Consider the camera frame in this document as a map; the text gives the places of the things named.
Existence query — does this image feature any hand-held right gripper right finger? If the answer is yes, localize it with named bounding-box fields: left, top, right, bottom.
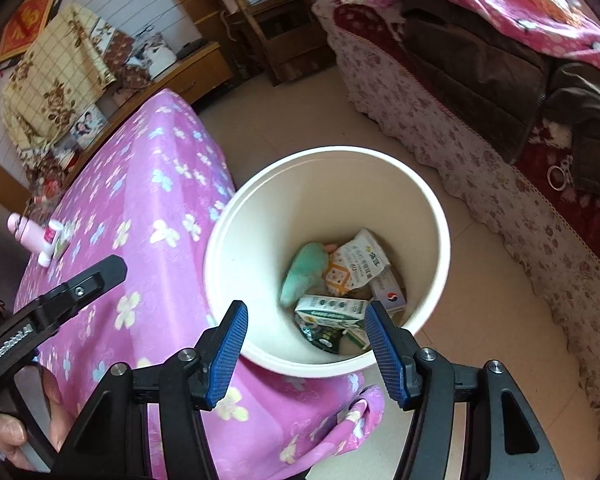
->
left=364, top=300, right=566, bottom=480

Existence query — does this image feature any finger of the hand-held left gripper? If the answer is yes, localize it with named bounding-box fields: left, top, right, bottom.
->
left=37, top=254, right=127, bottom=333

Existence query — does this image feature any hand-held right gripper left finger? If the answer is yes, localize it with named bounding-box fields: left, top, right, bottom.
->
left=52, top=300, right=249, bottom=480

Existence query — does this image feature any small white cardboard box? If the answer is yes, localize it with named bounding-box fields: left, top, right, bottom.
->
left=370, top=272, right=407, bottom=317

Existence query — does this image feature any white green medicine box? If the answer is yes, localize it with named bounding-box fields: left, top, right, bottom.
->
left=295, top=296, right=370, bottom=348

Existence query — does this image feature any grey white foil packet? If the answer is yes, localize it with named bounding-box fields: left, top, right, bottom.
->
left=322, top=228, right=392, bottom=297

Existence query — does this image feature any green knitted sock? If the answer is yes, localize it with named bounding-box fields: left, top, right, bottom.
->
left=279, top=242, right=337, bottom=308

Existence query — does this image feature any white round bin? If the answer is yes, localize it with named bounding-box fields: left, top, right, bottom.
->
left=202, top=146, right=452, bottom=378

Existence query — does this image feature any person's left hand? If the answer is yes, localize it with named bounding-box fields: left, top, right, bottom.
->
left=0, top=364, right=77, bottom=472

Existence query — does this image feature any white bottle with pink label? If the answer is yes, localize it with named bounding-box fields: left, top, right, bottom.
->
left=36, top=220, right=76, bottom=267

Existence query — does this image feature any dark green packet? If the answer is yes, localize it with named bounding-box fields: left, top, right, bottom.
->
left=300, top=324, right=353, bottom=356

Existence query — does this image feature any pink thermos bottle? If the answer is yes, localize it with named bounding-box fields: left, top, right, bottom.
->
left=7, top=212, right=46, bottom=253

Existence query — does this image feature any pink floral tablecloth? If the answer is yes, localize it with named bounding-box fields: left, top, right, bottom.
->
left=12, top=89, right=386, bottom=480

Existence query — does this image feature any yellow floral cloth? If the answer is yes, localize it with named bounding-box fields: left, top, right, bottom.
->
left=2, top=4, right=118, bottom=151

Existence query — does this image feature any brown floral cloth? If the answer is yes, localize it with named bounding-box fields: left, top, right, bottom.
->
left=104, top=30, right=153, bottom=92

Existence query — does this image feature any wooden cabinet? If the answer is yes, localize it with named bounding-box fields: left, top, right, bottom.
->
left=55, top=42, right=233, bottom=181

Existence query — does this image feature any bed with floral cover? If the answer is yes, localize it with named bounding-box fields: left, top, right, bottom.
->
left=312, top=0, right=600, bottom=461

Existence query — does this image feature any brown jacket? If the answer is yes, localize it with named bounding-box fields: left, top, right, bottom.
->
left=400, top=0, right=600, bottom=206

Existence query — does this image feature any wooden shelf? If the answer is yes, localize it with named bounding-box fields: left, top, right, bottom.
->
left=197, top=0, right=338, bottom=86

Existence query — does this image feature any pink printed blanket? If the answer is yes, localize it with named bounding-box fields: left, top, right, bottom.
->
left=367, top=0, right=600, bottom=73

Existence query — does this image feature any small photo frame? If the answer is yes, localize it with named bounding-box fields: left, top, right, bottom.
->
left=71, top=106, right=108, bottom=151

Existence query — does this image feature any metal key ring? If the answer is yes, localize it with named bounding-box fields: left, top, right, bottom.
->
left=546, top=156, right=575, bottom=191

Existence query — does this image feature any red wall decoration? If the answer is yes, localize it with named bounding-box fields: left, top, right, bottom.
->
left=0, top=0, right=66, bottom=76

